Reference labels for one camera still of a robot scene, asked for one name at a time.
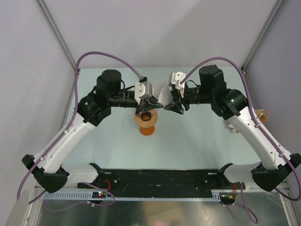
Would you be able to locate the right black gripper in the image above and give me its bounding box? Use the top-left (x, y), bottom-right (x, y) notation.
top-left (164, 83), bottom-right (213, 115)

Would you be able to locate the clear glass dripper cone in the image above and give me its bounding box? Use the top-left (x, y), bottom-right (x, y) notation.
top-left (133, 108), bottom-right (157, 122)

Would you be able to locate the white paper coffee filter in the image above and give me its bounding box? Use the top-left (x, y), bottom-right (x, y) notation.
top-left (152, 82), bottom-right (173, 106)

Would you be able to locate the wooden dripper ring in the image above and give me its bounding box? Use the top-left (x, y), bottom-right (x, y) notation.
top-left (133, 110), bottom-right (158, 129)

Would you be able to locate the orange glass carafe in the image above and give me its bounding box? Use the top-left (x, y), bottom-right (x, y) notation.
top-left (139, 126), bottom-right (155, 136)

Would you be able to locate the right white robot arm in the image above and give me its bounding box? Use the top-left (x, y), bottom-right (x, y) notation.
top-left (164, 65), bottom-right (301, 192)

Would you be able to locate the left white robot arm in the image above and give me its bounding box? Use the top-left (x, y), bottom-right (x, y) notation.
top-left (22, 69), bottom-right (163, 193)

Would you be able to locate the orange filter holder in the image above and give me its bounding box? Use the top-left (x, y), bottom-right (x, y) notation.
top-left (255, 109), bottom-right (269, 123)

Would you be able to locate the stack of paper filters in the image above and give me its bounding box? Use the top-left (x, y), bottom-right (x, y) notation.
top-left (225, 119), bottom-right (240, 133)

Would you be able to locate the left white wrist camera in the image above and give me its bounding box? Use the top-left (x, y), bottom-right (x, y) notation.
top-left (135, 77), bottom-right (153, 103)

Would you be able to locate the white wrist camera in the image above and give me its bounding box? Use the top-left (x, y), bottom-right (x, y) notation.
top-left (169, 72), bottom-right (186, 97)
top-left (135, 77), bottom-right (153, 103)

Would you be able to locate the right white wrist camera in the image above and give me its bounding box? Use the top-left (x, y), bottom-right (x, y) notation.
top-left (169, 72), bottom-right (186, 97)

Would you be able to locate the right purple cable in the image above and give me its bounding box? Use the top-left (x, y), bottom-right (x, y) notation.
top-left (181, 56), bottom-right (301, 224)

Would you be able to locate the purple cable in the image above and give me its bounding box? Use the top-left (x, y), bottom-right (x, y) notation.
top-left (17, 51), bottom-right (146, 212)
top-left (181, 56), bottom-right (301, 224)

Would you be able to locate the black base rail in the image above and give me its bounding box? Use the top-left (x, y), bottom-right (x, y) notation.
top-left (92, 168), bottom-right (242, 198)

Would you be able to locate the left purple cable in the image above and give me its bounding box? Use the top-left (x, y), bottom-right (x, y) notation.
top-left (17, 51), bottom-right (146, 212)

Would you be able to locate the white slotted cable duct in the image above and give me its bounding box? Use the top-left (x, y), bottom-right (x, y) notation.
top-left (43, 190), bottom-right (234, 202)

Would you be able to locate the right aluminium frame post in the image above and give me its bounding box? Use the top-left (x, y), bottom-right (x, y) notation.
top-left (241, 0), bottom-right (287, 74)

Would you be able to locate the aluminium frame post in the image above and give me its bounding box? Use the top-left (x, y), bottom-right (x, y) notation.
top-left (35, 0), bottom-right (76, 70)
top-left (241, 0), bottom-right (287, 74)

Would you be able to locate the left aluminium frame post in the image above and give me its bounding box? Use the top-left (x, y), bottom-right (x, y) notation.
top-left (35, 0), bottom-right (76, 70)

